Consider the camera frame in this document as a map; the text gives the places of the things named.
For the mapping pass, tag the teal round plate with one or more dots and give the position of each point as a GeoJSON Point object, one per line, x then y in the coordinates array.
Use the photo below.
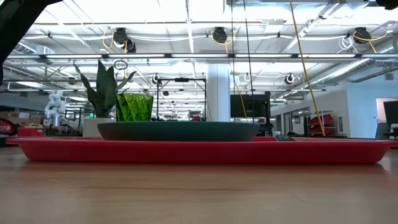
{"type": "Point", "coordinates": [178, 132]}

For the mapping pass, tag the red plastic tray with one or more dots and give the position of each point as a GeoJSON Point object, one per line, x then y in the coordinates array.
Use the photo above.
{"type": "Point", "coordinates": [186, 152]}

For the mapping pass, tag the green textured glass cup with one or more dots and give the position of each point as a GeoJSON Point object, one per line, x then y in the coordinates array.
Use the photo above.
{"type": "Point", "coordinates": [133, 107]}

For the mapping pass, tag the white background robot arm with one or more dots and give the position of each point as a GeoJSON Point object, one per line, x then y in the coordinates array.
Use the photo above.
{"type": "Point", "coordinates": [55, 105]}

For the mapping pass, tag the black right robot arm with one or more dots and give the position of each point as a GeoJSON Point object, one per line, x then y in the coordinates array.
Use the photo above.
{"type": "Point", "coordinates": [388, 3]}

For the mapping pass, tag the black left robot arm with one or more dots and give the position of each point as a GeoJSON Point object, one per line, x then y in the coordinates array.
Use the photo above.
{"type": "Point", "coordinates": [15, 25]}

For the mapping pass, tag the black and red background robot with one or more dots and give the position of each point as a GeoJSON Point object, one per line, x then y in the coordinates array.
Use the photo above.
{"type": "Point", "coordinates": [196, 118]}

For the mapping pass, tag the white round column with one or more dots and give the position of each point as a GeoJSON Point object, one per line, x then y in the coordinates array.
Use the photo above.
{"type": "Point", "coordinates": [217, 93]}

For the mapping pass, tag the small black ceiling reel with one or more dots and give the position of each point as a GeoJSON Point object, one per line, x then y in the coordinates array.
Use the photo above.
{"type": "Point", "coordinates": [155, 79]}
{"type": "Point", "coordinates": [289, 79]}

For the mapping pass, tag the long ceiling light bar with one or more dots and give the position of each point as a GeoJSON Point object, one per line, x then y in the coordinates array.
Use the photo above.
{"type": "Point", "coordinates": [199, 56]}

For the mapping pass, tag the green snake plant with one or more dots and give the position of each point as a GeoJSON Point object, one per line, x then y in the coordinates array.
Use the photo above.
{"type": "Point", "coordinates": [104, 90]}

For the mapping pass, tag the white plant pot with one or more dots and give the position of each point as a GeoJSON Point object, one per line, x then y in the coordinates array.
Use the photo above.
{"type": "Point", "coordinates": [90, 127]}

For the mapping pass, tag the red storage bins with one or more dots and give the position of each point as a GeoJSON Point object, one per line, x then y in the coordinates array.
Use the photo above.
{"type": "Point", "coordinates": [323, 121]}

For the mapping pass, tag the red flat box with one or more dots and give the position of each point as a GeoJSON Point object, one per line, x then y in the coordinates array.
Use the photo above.
{"type": "Point", "coordinates": [29, 132]}

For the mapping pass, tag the brown cardboard boxes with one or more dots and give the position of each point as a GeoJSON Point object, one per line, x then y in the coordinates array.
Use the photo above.
{"type": "Point", "coordinates": [21, 118]}

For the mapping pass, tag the black metal frame rig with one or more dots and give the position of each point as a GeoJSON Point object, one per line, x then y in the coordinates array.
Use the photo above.
{"type": "Point", "coordinates": [157, 102]}

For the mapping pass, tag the black wall monitor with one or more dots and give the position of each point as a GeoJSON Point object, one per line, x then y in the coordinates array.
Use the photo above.
{"type": "Point", "coordinates": [248, 107]}

